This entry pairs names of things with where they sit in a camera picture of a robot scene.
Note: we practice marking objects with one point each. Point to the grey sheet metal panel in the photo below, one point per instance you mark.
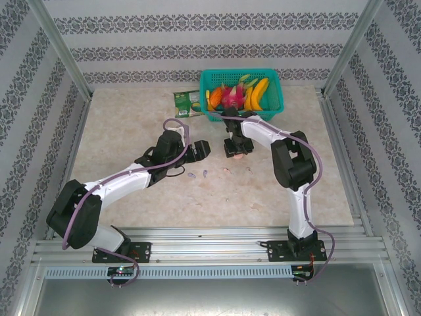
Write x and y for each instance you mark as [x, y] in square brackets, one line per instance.
[210, 299]

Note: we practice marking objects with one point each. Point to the orange toy fruit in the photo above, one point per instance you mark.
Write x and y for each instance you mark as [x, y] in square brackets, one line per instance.
[216, 97]

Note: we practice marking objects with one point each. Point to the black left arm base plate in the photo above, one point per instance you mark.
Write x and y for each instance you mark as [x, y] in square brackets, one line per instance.
[141, 251]

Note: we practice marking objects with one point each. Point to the pink toy dragon fruit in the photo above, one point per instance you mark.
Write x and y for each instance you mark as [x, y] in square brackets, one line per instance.
[232, 97]

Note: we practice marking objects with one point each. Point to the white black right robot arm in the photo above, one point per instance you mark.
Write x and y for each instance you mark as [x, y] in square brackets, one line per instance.
[299, 210]

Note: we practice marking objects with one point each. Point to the aluminium frame post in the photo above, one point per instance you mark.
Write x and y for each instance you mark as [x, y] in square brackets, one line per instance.
[62, 49]
[352, 49]

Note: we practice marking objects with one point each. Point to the aluminium side rail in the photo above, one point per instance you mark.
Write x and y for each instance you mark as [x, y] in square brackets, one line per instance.
[350, 164]
[70, 164]

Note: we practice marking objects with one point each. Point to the orange yellow toy banana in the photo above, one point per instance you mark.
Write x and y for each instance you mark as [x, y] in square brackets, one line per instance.
[258, 92]

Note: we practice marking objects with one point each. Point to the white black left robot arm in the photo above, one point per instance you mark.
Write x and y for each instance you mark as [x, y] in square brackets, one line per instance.
[121, 181]

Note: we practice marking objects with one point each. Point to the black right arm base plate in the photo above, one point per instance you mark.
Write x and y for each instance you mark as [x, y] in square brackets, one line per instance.
[278, 250]

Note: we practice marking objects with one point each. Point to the green snack packet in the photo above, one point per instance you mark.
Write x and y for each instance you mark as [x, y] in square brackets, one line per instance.
[187, 103]

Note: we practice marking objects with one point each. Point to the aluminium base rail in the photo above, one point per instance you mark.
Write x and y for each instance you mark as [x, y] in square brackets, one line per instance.
[204, 250]

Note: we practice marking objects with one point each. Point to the teal plastic mesh basket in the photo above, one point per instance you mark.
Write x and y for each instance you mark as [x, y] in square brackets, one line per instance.
[276, 92]

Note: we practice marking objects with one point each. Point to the yellow toy fruit slice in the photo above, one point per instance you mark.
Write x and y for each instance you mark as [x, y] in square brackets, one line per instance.
[208, 97]

